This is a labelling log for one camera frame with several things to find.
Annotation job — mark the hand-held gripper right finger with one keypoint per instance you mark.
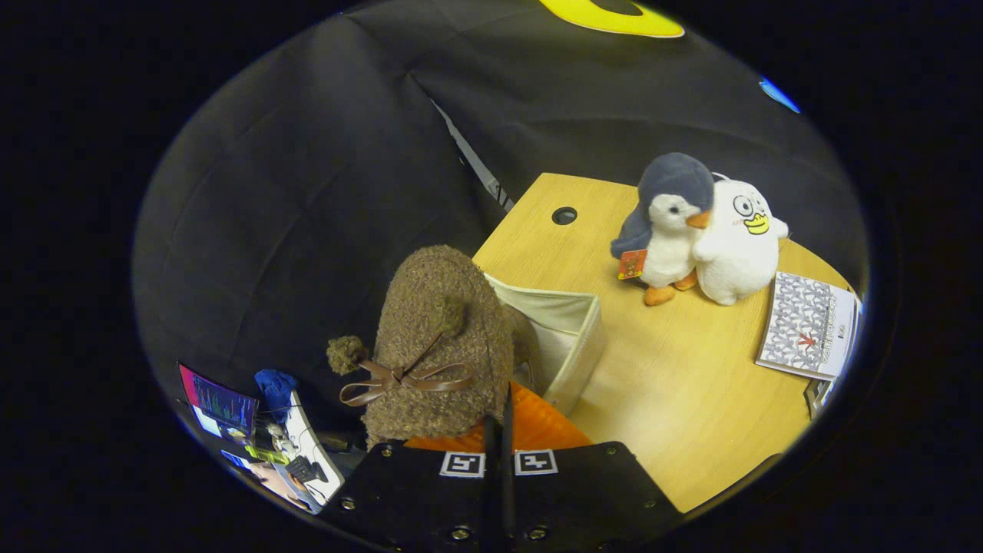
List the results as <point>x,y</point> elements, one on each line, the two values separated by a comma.
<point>584,491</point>

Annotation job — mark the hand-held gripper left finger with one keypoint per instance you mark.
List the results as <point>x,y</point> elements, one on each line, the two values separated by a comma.
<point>415,491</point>

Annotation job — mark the beige fabric storage box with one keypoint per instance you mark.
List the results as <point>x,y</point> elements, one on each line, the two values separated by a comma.
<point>572,322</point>

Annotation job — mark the white side desk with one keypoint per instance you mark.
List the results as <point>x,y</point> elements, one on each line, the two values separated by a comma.
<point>311,445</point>

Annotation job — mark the blue cloth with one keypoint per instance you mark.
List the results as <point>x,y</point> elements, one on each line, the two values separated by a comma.
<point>275,386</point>

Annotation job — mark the computer monitor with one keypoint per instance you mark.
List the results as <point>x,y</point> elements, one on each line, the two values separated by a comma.
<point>219,403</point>

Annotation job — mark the white booklet with blue photo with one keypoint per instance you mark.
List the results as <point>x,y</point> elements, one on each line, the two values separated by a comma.
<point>818,395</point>

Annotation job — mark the grey and white penguin plush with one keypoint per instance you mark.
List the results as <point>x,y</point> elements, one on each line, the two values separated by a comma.
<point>668,230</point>

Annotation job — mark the grey patterned booklet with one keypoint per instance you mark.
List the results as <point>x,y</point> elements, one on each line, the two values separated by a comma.
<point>806,322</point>

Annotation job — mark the white duck plush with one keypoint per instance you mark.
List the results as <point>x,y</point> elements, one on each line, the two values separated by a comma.
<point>737,253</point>

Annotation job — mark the black backdrop cloth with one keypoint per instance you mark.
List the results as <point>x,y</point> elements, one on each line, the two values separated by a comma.
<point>307,192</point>

